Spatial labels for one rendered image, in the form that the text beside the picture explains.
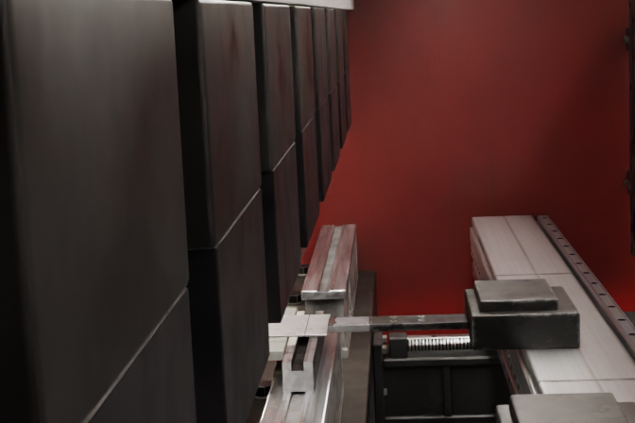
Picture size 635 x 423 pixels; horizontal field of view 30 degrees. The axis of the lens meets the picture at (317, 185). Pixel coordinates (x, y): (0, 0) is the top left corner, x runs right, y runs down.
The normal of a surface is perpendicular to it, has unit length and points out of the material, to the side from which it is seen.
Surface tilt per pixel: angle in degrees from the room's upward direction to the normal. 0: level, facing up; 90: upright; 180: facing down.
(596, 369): 0
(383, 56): 90
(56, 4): 90
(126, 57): 90
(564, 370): 0
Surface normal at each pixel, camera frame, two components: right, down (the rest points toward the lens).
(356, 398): -0.04, -0.99
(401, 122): -0.06, 0.15
